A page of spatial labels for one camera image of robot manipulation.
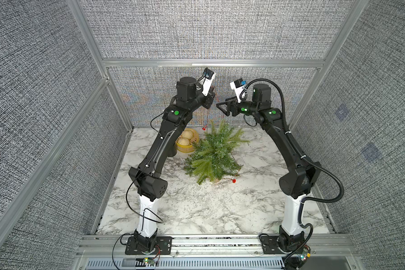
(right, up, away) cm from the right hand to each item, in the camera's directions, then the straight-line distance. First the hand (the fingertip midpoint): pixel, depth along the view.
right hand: (223, 96), depth 75 cm
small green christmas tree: (-6, -28, -4) cm, 29 cm away
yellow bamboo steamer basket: (-17, -24, +27) cm, 40 cm away
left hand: (-4, +4, -5) cm, 7 cm away
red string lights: (+5, -38, +1) cm, 38 cm away
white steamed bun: (-19, -15, +34) cm, 42 cm away
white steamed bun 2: (-20, -20, +28) cm, 40 cm away
